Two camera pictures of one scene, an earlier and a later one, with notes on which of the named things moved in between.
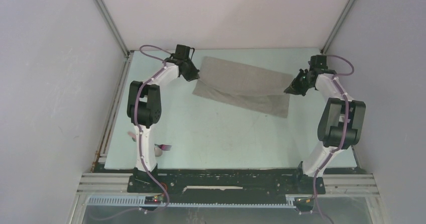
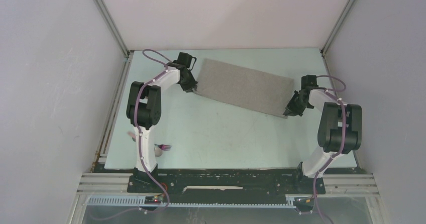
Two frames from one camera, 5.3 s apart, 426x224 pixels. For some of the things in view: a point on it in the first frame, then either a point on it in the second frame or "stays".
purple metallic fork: x=164 y=147 stays
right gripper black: x=294 y=88 to x=291 y=109
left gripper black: x=194 y=75 to x=191 y=85
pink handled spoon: x=158 y=152 stays
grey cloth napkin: x=255 y=89 stays
